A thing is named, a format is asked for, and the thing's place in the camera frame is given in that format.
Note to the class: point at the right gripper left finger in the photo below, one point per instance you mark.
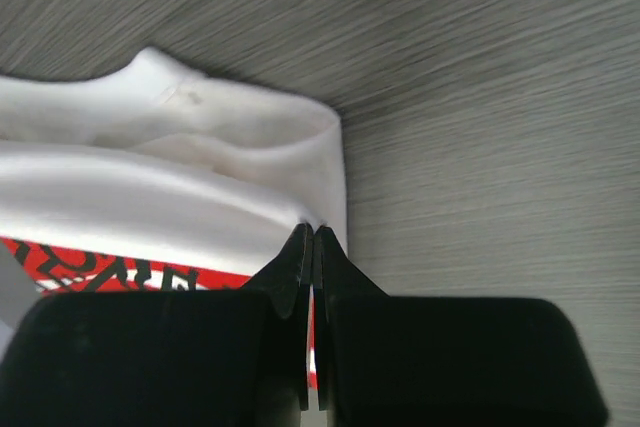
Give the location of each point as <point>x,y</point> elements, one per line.
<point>129,342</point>

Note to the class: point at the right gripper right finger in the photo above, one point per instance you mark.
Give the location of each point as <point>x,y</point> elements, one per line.
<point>388,360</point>

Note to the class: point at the white t shirt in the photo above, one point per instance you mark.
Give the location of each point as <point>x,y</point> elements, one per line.
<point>160,177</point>

